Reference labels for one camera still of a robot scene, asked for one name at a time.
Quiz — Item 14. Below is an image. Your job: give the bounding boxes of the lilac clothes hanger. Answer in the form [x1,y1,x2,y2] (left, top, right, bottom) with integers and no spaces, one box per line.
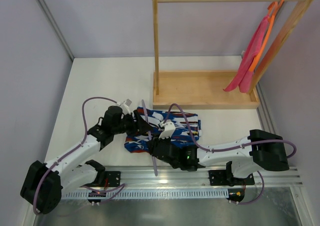
[141,99,158,176]

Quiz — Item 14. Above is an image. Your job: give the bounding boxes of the blue patterned trousers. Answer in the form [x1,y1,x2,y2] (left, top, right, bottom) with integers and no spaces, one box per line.
[124,107,202,153]

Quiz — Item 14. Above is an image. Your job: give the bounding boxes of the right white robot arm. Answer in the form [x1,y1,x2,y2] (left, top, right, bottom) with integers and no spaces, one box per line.
[147,129,290,186]

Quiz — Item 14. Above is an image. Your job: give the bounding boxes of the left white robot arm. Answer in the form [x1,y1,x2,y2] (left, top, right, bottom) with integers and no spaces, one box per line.
[20,106,152,215]

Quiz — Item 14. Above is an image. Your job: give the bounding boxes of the orange clothes hanger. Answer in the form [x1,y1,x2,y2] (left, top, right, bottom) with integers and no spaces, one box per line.
[248,0,285,73]

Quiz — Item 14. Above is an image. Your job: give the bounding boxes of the pink cloth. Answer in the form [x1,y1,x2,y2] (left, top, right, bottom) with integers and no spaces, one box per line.
[224,16,269,93]

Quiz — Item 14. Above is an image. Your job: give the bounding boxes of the wooden clothes rack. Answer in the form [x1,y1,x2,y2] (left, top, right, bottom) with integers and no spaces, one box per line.
[152,0,313,109]

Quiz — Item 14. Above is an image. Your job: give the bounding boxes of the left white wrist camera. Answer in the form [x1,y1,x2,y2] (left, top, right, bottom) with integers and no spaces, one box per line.
[116,99,132,115]

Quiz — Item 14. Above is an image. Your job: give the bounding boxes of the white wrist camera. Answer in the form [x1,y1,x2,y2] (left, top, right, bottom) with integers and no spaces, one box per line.
[159,120,176,139]
[116,99,132,115]

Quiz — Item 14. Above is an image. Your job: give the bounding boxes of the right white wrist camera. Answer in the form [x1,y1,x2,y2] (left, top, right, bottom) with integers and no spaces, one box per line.
[159,120,176,139]

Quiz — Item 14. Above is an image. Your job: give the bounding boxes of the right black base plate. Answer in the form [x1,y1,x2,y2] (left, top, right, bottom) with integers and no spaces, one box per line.
[208,170,255,186]

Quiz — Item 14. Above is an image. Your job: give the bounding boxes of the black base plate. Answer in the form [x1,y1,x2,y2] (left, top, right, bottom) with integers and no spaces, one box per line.
[208,170,255,186]
[102,171,121,188]

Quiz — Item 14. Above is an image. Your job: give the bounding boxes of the slotted cable duct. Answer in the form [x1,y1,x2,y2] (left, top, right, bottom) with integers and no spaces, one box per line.
[62,188,229,200]

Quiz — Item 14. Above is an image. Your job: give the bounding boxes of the aluminium mounting rail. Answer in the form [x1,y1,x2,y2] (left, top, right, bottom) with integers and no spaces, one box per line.
[106,166,303,189]

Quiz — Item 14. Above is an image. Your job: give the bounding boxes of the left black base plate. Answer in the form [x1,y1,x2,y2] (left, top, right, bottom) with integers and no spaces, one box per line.
[102,171,121,188]

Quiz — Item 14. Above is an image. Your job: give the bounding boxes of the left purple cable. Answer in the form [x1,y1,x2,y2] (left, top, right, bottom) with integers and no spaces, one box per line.
[32,97,127,216]

